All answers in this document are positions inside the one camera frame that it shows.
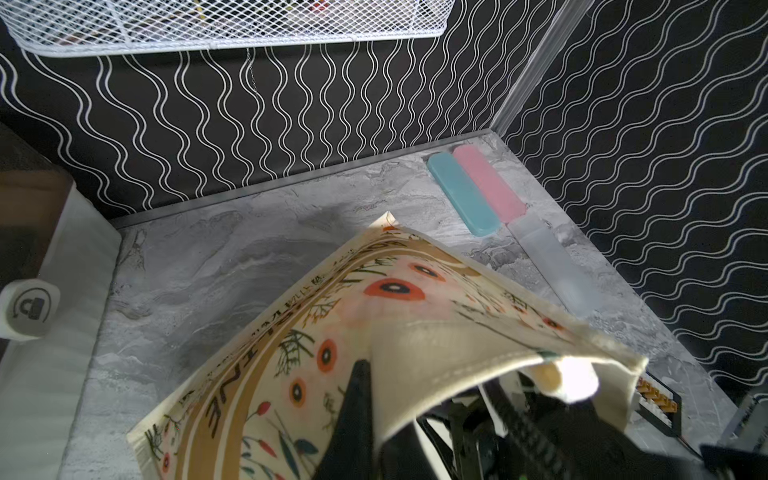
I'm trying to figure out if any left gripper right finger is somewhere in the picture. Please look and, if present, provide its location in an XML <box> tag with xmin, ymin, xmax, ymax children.
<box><xmin>379</xmin><ymin>423</ymin><xmax>437</xmax><ymax>480</ymax></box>

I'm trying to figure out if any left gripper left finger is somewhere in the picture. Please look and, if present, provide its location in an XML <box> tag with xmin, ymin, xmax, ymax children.
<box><xmin>314</xmin><ymin>360</ymin><xmax>374</xmax><ymax>480</ymax></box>

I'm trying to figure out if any cream canvas tote bag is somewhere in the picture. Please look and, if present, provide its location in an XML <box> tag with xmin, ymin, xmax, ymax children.
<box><xmin>128</xmin><ymin>214</ymin><xmax>647</xmax><ymax>479</ymax></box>

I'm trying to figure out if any translucent clear pencil case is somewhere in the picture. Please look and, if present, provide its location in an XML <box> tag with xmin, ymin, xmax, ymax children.
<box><xmin>507</xmin><ymin>213</ymin><xmax>600</xmax><ymax>318</ymax></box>

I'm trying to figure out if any teal translucent pencil case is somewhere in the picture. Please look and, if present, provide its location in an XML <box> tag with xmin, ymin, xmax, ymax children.
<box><xmin>427</xmin><ymin>152</ymin><xmax>501</xmax><ymax>237</ymax></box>

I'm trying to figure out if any pink pencil case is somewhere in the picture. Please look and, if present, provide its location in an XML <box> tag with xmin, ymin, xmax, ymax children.
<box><xmin>452</xmin><ymin>144</ymin><xmax>527</xmax><ymax>224</ymax></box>

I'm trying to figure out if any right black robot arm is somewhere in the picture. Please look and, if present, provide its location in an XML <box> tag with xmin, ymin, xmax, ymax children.
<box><xmin>406</xmin><ymin>380</ymin><xmax>767</xmax><ymax>479</ymax></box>

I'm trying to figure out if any black card with brown items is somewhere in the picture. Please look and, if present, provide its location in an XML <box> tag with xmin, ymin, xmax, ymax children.
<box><xmin>636</xmin><ymin>372</ymin><xmax>682</xmax><ymax>438</ymax></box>

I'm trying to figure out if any brown lidded storage box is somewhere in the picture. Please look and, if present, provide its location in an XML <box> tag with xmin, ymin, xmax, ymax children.
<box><xmin>1</xmin><ymin>127</ymin><xmax>121</xmax><ymax>479</ymax></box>

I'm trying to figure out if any white wire mesh basket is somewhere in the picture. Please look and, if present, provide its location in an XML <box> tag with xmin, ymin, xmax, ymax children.
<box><xmin>1</xmin><ymin>0</ymin><xmax>454</xmax><ymax>58</ymax></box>

